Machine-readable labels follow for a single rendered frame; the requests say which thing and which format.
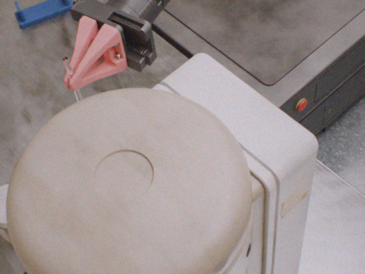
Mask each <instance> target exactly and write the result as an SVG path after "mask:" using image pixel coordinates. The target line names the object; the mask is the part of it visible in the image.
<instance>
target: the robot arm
mask: <svg viewBox="0 0 365 274"><path fill-rule="evenodd" d="M170 1H171V0H108V1H107V3H102V2H99V1H97V0H74V1H73V7H72V8H71V9H70V13H71V16H72V19H73V20H74V21H77V22H79V28H78V34H77V37H76V41H75V47H74V53H73V56H72V59H71V62H70V65H71V69H72V72H73V74H74V75H73V77H72V78H71V81H70V79H69V76H68V73H66V76H65V79H64V83H65V85H66V87H67V88H71V90H72V91H76V90H78V89H80V88H82V87H83V86H85V85H88V84H90V83H92V82H94V81H96V80H99V79H103V78H104V77H107V76H110V75H113V74H116V73H119V72H122V71H124V70H125V69H126V68H127V67H129V68H131V69H133V70H136V71H138V72H142V71H143V70H144V69H145V67H146V66H147V65H148V66H151V65H152V63H153V62H154V61H155V60H156V58H157V54H156V47H155V41H154V37H153V31H152V28H151V24H152V23H153V22H154V21H155V20H156V18H157V17H158V16H159V14H160V12H161V11H162V10H163V9H164V8H165V7H166V6H167V5H168V3H169V2H170ZM87 46H88V47H89V48H88V50H87V52H86V54H85V56H84V58H83V59H82V57H83V55H84V53H85V51H86V49H87ZM81 60H82V61H81ZM104 61H105V62H104ZM103 62H104V63H103ZM102 63H103V64H102ZM101 64H102V65H101ZM100 65H101V66H100ZM98 66H99V67H98Z"/></svg>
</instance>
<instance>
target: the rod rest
mask: <svg viewBox="0 0 365 274"><path fill-rule="evenodd" d="M14 3H15V6H16V8H17V11H18V12H16V13H15V17H16V19H17V21H18V24H19V26H20V28H22V29H23V28H25V27H28V26H32V25H34V24H37V23H39V22H43V21H46V20H47V19H49V18H52V17H55V16H57V15H60V14H63V13H66V12H69V11H70V9H71V8H72V7H73V2H72V0H48V1H45V2H42V3H39V4H37V5H34V6H30V7H28V8H25V9H23V10H22V9H21V8H20V7H19V4H18V2H14Z"/></svg>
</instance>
